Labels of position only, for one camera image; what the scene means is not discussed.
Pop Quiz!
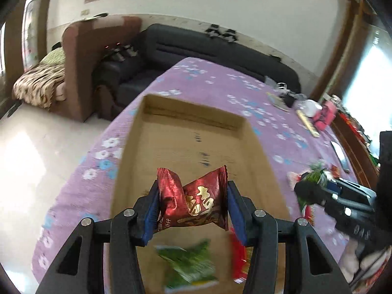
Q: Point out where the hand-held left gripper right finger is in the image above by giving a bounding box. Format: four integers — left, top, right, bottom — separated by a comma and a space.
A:
226, 180, 353, 294

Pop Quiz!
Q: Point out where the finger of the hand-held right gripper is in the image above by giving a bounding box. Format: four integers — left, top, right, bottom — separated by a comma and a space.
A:
327, 178, 378, 206
294, 180, 331, 209

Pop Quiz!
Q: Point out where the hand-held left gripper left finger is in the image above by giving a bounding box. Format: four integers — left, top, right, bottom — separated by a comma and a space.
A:
36, 180, 160, 294

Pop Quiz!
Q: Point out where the dark green snack packet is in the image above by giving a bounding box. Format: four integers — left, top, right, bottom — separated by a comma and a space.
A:
298, 159, 331, 212

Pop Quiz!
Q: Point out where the white and red snack packet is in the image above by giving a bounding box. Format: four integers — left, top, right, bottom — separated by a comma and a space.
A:
287, 171, 304, 188

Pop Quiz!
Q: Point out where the dark red snack packet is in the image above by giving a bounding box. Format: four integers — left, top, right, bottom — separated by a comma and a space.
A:
155, 165, 230, 233

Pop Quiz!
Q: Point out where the shallow cardboard box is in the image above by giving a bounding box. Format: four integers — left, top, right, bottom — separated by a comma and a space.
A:
109, 94, 291, 294

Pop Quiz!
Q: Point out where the person's right hand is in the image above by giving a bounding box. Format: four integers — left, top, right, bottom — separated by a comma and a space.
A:
339, 241, 390, 283

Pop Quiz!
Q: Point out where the white flat phone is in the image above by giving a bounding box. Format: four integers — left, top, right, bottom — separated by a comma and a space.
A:
331, 141, 350, 172

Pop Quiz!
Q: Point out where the bright red snack packet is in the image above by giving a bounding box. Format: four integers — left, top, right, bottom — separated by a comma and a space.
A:
228, 228, 255, 285

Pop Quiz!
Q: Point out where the wooden side cabinet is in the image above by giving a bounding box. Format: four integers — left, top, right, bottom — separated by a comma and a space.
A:
332, 110, 381, 191

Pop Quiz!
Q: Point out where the green snack packet white band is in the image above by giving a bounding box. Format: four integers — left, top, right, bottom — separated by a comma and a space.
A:
155, 239, 219, 294

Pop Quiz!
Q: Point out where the wooden ruler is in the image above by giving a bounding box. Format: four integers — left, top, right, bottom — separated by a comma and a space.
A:
296, 110, 319, 138

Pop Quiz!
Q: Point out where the pink box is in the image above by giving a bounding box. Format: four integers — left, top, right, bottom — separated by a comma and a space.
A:
312, 101, 338, 131

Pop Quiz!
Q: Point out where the white cup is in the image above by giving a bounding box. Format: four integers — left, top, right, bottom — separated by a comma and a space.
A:
302, 99, 323, 118

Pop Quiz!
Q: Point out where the thin booklet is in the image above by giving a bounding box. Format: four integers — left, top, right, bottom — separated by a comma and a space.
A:
266, 92, 290, 112

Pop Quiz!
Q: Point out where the clear plastic bag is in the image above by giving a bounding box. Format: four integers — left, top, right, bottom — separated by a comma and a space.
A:
265, 76, 288, 91

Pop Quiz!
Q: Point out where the bright window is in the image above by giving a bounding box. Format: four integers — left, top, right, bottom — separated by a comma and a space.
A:
341, 27, 392, 143

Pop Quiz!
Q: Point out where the purple floral tablecloth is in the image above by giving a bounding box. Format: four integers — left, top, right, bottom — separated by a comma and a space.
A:
32, 57, 368, 294

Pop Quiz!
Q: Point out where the brown armchair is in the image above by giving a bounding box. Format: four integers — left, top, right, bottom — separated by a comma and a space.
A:
50, 15, 143, 123

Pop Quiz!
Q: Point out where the black hand-held device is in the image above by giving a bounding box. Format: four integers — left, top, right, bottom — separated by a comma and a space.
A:
102, 45, 123, 63
122, 44, 139, 59

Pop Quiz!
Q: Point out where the black leather sofa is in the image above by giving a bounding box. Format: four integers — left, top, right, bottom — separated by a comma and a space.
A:
92, 23, 302, 120

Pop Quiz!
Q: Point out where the brown patterned blanket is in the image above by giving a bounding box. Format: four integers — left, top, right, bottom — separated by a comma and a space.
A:
12, 63, 66, 108

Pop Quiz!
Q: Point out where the black clamp device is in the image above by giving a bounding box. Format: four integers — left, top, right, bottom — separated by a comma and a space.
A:
205, 24, 221, 39
221, 28, 238, 42

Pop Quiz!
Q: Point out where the green pillow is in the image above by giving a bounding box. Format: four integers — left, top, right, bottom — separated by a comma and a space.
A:
41, 47, 66, 68

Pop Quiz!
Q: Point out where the wooden glass-panel door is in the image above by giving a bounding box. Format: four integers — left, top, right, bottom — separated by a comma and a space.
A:
0, 0, 44, 120

